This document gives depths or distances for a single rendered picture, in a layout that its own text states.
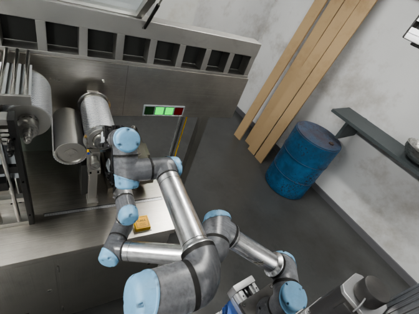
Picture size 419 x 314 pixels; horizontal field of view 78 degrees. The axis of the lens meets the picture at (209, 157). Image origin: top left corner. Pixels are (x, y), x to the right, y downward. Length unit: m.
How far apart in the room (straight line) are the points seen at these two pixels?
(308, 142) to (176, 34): 1.91
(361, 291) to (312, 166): 2.37
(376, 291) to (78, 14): 1.32
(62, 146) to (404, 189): 3.05
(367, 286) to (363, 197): 2.82
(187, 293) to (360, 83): 3.02
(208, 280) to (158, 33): 1.09
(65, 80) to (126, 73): 0.27
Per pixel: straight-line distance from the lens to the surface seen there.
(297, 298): 1.26
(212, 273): 0.67
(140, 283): 0.62
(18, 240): 1.32
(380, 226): 3.52
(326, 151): 2.91
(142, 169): 0.85
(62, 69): 1.38
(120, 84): 1.43
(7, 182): 1.16
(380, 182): 3.37
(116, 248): 1.08
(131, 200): 1.10
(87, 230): 1.31
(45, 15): 1.30
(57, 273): 1.48
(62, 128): 1.27
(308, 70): 3.33
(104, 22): 1.31
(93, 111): 1.24
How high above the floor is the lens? 2.00
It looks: 38 degrees down
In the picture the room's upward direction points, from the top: 23 degrees clockwise
